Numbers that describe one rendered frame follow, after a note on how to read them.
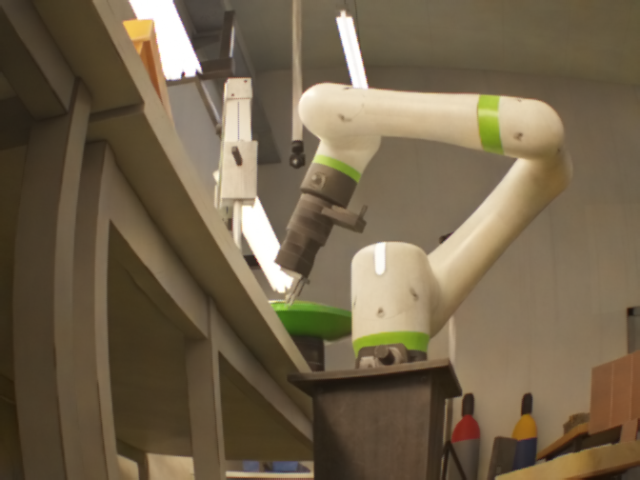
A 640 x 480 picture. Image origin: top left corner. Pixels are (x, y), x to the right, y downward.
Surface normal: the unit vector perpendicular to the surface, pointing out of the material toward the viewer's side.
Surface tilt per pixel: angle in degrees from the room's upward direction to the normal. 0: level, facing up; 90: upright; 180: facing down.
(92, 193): 90
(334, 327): 157
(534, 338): 90
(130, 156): 180
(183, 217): 180
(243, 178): 90
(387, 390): 90
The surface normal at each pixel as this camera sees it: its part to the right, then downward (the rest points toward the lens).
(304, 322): 0.11, 0.75
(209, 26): 0.01, 0.95
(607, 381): -0.68, -0.22
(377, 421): -0.23, -0.31
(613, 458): 0.50, -0.29
